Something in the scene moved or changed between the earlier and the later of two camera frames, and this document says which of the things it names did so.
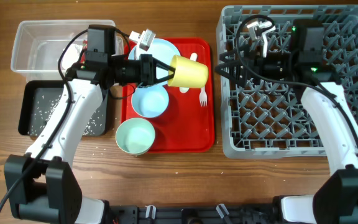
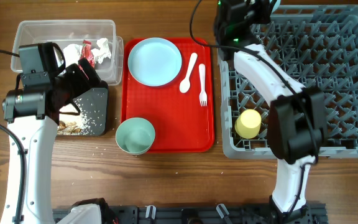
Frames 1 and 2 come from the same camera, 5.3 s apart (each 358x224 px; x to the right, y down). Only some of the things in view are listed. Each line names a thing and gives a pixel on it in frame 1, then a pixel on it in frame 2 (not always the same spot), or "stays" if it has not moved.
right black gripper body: [275, 66] to [255, 15]
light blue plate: [161, 50] stays
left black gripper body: [139, 71] to [74, 83]
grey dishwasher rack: [273, 122] stays
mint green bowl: [135, 136] stays
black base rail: [193, 214] stays
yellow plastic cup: [188, 73] to [248, 124]
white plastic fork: [203, 98] stays
